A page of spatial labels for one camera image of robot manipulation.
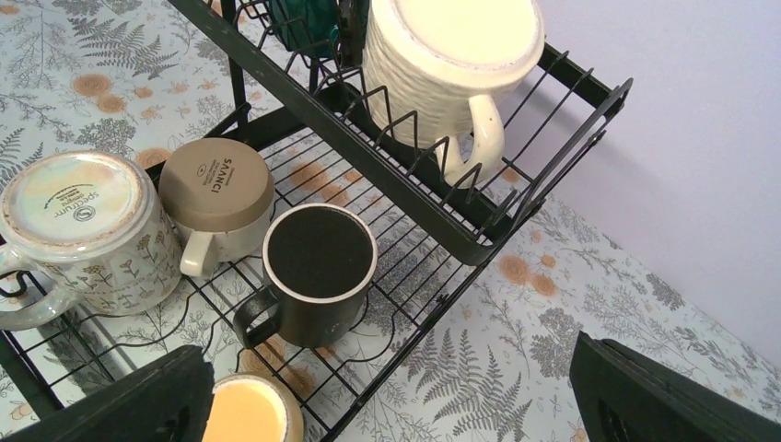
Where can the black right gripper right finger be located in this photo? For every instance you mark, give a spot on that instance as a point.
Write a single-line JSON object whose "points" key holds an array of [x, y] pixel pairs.
{"points": [[623, 395]]}

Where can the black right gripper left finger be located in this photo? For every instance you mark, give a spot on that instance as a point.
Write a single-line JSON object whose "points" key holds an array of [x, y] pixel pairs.
{"points": [[169, 399]]}

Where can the yellow ceramic mug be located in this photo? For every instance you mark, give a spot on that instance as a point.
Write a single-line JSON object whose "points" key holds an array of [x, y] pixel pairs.
{"points": [[253, 408]]}

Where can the floral iridescent white mug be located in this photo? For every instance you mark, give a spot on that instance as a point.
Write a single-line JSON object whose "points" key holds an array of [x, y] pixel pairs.
{"points": [[93, 223]]}

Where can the cream ribbed ceramic mug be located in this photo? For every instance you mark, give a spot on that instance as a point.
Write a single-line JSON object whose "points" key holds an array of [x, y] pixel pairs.
{"points": [[435, 72]]}

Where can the dark green ceramic mug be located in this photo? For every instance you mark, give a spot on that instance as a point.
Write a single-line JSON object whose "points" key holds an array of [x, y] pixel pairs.
{"points": [[306, 25]]}

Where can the floral patterned table mat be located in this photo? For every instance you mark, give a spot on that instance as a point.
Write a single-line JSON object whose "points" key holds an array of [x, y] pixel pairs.
{"points": [[444, 351]]}

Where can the black mug white rim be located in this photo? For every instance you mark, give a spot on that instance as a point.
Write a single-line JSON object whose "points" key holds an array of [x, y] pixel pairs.
{"points": [[318, 261]]}

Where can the beige and white mug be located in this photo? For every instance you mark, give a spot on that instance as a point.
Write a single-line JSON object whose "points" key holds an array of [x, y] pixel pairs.
{"points": [[219, 193]]}

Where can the black wire dish rack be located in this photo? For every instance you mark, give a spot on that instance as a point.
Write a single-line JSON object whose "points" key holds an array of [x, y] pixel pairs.
{"points": [[437, 240]]}

